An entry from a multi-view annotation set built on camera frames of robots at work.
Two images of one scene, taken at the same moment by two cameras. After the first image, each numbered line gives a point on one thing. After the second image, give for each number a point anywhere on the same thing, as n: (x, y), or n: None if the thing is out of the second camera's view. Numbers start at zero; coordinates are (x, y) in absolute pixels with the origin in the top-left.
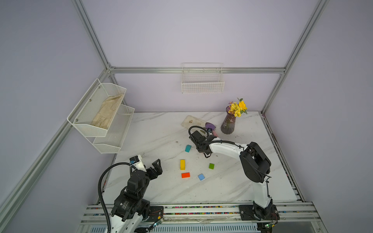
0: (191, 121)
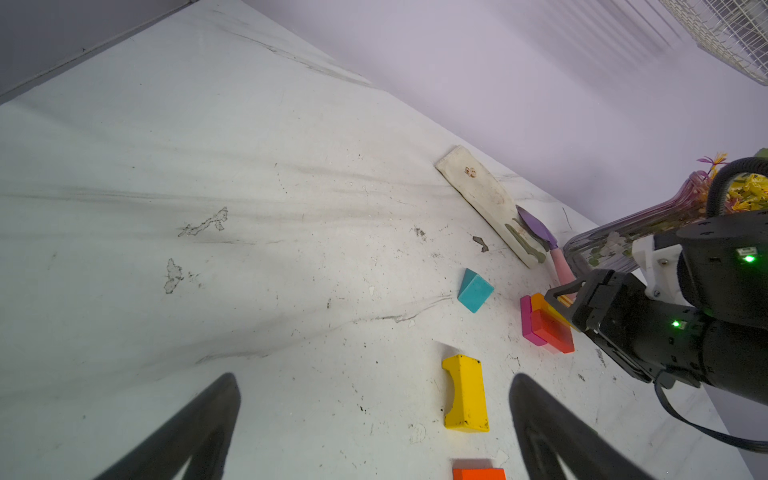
0: (487, 200)
